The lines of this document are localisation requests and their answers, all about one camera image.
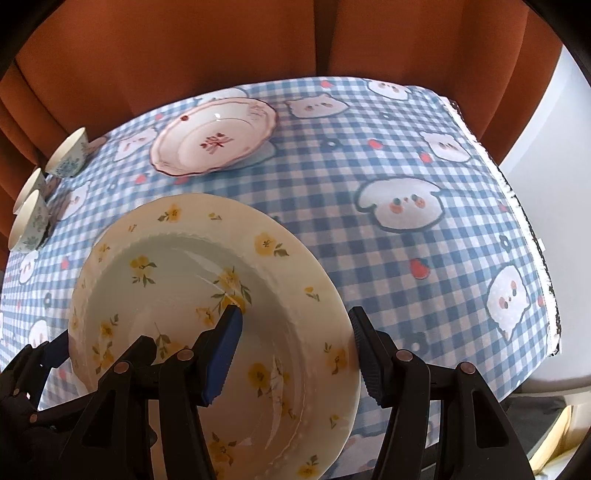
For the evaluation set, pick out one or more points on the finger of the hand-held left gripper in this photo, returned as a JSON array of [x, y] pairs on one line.
[[57, 353]]

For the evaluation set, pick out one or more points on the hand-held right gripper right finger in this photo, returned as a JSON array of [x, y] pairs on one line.
[[369, 364]]

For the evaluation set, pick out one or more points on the pink-rimmed scalloped plate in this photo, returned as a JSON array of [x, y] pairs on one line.
[[207, 124]]

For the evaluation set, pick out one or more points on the blue checked printed tablecloth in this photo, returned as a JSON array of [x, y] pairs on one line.
[[369, 152]]

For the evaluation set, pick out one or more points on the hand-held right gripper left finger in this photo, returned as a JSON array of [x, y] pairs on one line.
[[224, 355]]

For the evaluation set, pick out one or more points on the yellow floral plate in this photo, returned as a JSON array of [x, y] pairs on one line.
[[184, 258]]

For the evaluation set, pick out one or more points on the orange curtain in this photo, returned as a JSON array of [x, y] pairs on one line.
[[184, 46]]

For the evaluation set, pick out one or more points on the white bowl blue floral print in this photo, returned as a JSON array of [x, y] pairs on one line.
[[28, 187], [69, 152]]

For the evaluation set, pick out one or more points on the grey round plate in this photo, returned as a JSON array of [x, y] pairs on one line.
[[30, 221]]

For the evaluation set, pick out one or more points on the light wooden plank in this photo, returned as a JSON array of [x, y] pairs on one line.
[[554, 438]]

